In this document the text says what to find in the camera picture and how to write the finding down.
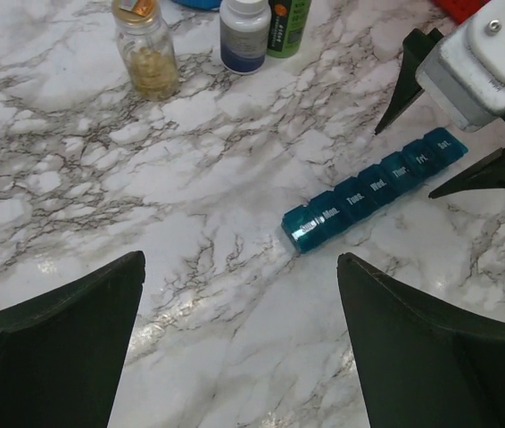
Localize red plastic basket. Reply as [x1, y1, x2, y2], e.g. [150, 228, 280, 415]
[432, 0, 489, 24]

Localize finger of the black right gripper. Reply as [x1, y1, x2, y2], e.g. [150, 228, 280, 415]
[428, 148, 505, 198]
[375, 29, 443, 135]

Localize blue tape roll base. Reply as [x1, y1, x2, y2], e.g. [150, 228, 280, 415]
[173, 0, 221, 11]

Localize clear jar yellow capsules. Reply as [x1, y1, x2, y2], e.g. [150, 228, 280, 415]
[112, 0, 179, 101]

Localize green pill bottle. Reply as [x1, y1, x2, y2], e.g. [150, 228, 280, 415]
[267, 0, 311, 58]

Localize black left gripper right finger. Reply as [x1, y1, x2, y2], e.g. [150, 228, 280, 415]
[337, 253, 505, 427]

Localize teal weekly pill organizer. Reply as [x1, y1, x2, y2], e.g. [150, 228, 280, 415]
[281, 128, 468, 254]

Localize white pill bottle blue label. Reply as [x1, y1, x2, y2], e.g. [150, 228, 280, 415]
[219, 0, 271, 74]

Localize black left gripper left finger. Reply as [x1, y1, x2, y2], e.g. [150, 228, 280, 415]
[0, 251, 145, 427]

